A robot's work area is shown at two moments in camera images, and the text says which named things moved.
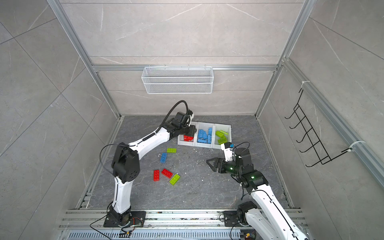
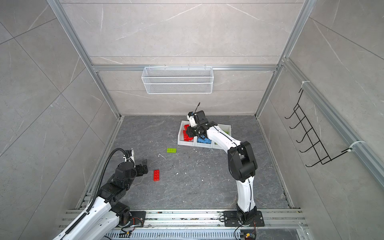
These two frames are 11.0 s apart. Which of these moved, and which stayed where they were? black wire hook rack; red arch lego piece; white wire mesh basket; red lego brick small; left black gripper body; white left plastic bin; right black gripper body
Moved: left black gripper body; red lego brick small; right black gripper body
Stayed: white left plastic bin; red arch lego piece; black wire hook rack; white wire mesh basket
